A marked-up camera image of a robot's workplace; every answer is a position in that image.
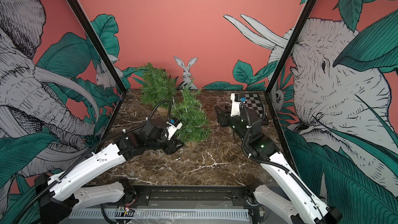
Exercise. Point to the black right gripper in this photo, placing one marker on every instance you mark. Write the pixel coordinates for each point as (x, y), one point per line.
(226, 118)

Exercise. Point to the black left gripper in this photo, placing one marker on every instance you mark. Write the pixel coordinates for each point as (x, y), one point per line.
(172, 147)

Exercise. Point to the small tree wooden base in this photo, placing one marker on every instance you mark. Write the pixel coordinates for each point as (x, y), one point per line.
(192, 144)

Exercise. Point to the large tree wooden base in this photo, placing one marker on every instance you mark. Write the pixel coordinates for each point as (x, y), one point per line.
(162, 111)

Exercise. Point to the small green christmas tree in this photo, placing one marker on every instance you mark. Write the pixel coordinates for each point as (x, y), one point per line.
(195, 124)

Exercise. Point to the large green christmas tree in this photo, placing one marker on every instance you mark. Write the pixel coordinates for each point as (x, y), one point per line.
(157, 85)

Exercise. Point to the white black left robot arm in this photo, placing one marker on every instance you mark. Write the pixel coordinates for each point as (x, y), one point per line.
(57, 196)

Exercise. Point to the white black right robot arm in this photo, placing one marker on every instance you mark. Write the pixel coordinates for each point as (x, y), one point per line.
(298, 204)

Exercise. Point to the black white chessboard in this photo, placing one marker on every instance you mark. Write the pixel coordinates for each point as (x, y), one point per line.
(252, 101)

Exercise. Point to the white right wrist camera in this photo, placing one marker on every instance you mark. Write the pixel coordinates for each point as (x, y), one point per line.
(238, 104)

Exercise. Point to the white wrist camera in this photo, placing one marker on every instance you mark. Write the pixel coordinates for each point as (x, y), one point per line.
(238, 104)
(172, 126)

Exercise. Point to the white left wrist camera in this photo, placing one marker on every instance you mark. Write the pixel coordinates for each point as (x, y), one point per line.
(172, 126)

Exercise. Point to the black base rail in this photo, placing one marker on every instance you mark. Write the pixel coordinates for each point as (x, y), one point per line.
(235, 194)

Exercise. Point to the white slotted cable tray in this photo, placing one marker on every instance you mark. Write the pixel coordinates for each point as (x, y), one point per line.
(146, 214)

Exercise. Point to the black frame post right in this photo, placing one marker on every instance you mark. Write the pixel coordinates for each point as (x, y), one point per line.
(307, 9)

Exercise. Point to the black frame post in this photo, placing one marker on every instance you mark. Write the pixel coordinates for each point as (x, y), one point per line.
(307, 9)
(93, 37)

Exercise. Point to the black frame post left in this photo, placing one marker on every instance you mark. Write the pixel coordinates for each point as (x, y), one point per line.
(93, 37)

